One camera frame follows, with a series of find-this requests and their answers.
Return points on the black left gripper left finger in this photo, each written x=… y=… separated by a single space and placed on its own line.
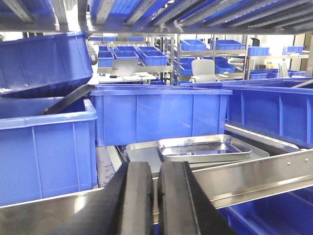
x=123 y=207

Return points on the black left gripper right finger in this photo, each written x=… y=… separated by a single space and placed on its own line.
x=184 y=208

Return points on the small silver tray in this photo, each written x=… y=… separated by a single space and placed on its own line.
x=204 y=149

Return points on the large silver tray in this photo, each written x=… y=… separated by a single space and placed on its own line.
x=147 y=152

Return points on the blue bin upper centre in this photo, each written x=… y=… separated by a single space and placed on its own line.
x=138 y=113

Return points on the blue bin lower right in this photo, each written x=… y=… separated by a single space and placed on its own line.
x=289 y=213

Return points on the white desk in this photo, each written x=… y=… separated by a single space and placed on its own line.
x=107 y=78

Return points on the blue bin upper right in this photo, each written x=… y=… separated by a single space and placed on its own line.
x=277 y=109

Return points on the white office chair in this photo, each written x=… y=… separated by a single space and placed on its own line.
x=203 y=70

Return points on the open laptop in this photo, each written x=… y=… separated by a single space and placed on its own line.
x=124 y=67

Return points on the tilted blue bin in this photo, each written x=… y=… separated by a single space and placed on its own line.
x=50 y=61

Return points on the overhead roller shelf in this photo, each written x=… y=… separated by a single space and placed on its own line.
x=158 y=16

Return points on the steel shelf front rail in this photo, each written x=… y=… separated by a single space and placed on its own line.
x=225 y=185

